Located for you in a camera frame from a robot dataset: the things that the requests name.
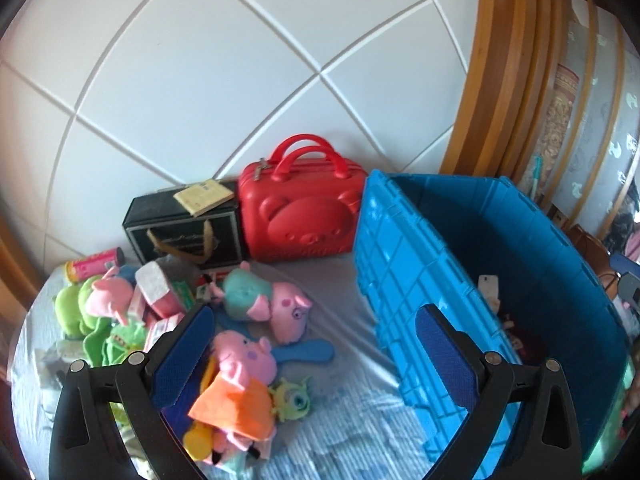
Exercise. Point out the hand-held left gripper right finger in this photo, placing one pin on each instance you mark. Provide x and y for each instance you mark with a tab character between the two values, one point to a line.
445	360

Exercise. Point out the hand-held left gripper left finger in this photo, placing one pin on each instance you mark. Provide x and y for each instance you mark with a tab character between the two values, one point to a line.
185	355

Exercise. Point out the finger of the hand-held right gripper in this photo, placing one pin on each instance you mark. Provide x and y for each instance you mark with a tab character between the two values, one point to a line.
622	262

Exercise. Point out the long pink white box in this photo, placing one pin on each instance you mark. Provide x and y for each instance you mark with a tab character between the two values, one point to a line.
167	324

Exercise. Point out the pig plush orange dress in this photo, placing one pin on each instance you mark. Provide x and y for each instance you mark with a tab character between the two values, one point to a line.
235	400

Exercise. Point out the blue plastic crate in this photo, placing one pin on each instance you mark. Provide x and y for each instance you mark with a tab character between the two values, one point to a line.
400	280

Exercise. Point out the green pink wipes packet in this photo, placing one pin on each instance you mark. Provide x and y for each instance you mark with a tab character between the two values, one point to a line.
182	292

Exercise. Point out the small pink white box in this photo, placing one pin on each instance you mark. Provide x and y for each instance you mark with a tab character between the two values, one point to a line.
135	306

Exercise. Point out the dark red item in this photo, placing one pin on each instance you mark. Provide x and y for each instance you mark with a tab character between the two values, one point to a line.
520	337

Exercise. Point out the white card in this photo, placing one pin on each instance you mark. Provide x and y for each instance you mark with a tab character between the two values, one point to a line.
488	290

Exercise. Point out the pink white tissue pack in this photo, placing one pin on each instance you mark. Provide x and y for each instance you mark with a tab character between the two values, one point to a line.
150	280

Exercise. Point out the pig plush teal dress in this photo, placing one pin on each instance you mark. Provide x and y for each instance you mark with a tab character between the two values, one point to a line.
245	295

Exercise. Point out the small pink pig plush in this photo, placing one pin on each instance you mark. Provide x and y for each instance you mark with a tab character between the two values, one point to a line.
107	297

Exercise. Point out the green one-eyed monster plush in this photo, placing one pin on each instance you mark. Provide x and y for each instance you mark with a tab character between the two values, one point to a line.
292	400

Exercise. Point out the blue boomerang toy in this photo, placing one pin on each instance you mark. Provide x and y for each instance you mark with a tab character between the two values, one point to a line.
310	352

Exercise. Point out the green frog plush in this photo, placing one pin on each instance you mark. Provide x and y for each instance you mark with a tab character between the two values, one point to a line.
67	305

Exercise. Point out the pink cylindrical can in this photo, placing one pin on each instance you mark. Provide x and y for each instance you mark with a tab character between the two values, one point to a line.
95	262

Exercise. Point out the black gift bag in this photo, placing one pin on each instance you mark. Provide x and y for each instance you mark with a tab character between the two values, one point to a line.
150	225

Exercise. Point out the frosted glass wardrobe door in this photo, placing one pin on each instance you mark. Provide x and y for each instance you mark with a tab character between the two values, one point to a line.
605	110

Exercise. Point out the tan flat booklet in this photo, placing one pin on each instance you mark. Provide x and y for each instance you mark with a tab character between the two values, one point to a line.
202	196

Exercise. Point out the red bear-face suitcase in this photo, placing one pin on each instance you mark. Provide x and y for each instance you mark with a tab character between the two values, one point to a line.
300	220

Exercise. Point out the white padded headboard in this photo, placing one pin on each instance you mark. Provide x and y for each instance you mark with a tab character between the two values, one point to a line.
200	60

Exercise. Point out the wooden bed frame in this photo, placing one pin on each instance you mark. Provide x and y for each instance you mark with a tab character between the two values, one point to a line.
500	60

